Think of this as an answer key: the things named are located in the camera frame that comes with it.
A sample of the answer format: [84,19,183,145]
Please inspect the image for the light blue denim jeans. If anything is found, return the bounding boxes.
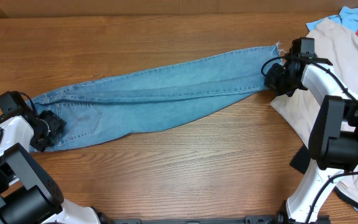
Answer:
[33,45,280,152]

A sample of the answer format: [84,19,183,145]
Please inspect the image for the light blue shirt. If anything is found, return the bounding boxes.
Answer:
[306,6,358,33]

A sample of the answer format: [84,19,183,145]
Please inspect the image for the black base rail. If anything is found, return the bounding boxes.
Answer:
[104,214,331,224]

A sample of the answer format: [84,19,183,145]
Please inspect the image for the beige garment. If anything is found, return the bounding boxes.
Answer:
[270,19,358,203]

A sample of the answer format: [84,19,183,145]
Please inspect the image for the cardboard backboard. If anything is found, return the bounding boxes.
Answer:
[0,0,358,18]

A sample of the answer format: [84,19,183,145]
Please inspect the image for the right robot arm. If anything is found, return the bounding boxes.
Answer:
[262,37,358,224]

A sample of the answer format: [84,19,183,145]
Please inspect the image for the black garment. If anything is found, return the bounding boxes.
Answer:
[290,145,358,211]

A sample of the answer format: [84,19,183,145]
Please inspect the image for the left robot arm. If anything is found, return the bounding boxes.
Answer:
[0,91,110,224]

